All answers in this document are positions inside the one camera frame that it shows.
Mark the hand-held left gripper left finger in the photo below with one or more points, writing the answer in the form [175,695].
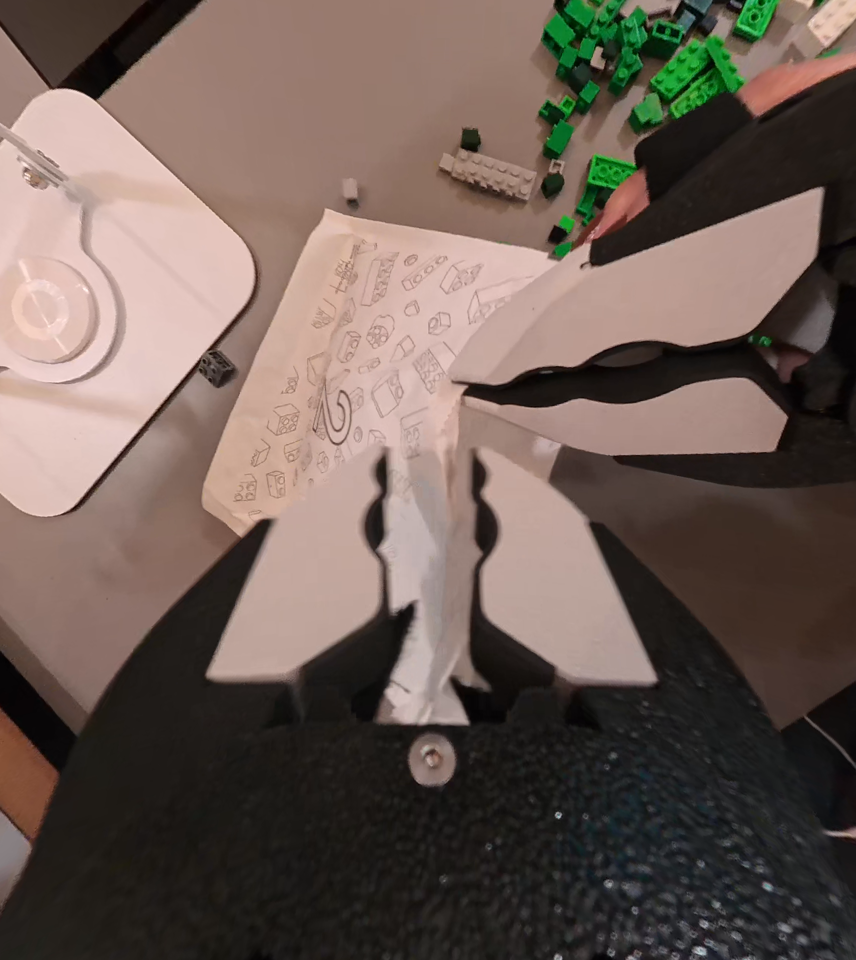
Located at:
[308,585]

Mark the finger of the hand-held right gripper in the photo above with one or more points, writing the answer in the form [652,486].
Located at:
[698,420]
[660,300]

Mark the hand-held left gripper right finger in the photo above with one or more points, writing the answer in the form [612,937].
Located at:
[555,592]

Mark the pile of mixed toy bricks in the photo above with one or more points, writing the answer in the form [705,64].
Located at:
[687,71]

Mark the white printed paper bag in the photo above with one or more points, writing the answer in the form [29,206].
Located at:
[368,337]

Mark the white base book stand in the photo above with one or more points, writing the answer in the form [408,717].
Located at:
[172,247]

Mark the person's right hand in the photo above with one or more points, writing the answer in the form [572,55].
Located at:
[698,142]

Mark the small dark green brick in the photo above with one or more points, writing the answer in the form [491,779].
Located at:
[552,184]
[470,139]

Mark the light grey long brick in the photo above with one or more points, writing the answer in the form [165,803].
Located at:
[491,174]

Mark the dark grey brick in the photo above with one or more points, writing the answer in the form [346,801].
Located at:
[216,367]

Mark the small light grey brick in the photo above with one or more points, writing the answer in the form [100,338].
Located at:
[351,192]

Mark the white brick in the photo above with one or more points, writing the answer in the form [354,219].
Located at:
[840,22]

